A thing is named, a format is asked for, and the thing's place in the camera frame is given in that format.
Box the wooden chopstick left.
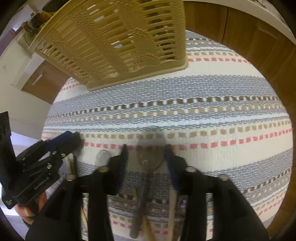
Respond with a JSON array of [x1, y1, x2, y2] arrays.
[[133, 187, 155, 241]]

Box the beige plastic utensil basket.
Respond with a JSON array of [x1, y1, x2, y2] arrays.
[[30, 0, 188, 91]]

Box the wooden chopstick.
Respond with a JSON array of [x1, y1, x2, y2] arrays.
[[166, 186, 177, 241], [133, 187, 155, 241]]

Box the wooden chopstick right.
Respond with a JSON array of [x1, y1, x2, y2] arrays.
[[166, 186, 177, 241]]

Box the dark sauce bottles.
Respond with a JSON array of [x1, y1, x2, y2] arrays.
[[21, 11, 55, 31]]

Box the person's left hand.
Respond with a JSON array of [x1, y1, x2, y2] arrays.
[[15, 192, 47, 225]]

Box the striped woven tablecloth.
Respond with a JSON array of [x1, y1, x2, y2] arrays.
[[42, 32, 293, 240]]

